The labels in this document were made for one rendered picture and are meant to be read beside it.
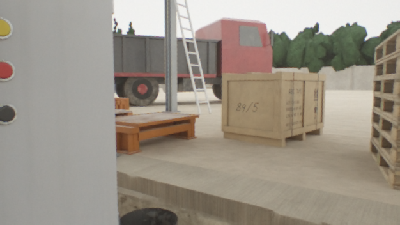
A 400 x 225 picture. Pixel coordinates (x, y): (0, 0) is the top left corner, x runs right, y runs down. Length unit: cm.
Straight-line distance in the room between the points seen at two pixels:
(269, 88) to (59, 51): 290
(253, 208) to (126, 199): 101
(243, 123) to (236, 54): 672
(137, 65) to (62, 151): 843
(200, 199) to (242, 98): 180
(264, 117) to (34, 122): 298
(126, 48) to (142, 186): 695
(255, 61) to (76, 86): 1000
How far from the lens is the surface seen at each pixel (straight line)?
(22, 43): 51
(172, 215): 186
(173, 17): 726
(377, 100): 327
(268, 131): 332
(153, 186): 219
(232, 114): 359
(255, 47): 1048
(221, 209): 189
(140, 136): 301
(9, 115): 49
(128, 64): 890
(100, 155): 59
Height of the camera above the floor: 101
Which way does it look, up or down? 5 degrees down
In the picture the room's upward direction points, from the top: straight up
